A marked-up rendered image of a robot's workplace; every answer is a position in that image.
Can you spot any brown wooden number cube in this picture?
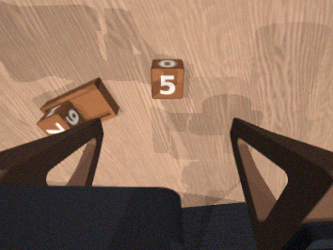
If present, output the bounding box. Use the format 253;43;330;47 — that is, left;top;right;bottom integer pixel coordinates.
37;101;85;136
151;59;184;99

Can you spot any brown wooden tray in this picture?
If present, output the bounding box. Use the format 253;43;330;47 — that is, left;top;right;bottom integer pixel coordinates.
40;77;119;122

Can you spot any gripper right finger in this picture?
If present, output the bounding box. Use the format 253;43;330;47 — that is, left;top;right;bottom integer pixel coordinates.
230;117;333;250

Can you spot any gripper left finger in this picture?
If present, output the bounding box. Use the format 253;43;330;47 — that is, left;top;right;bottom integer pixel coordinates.
0;117;103;186

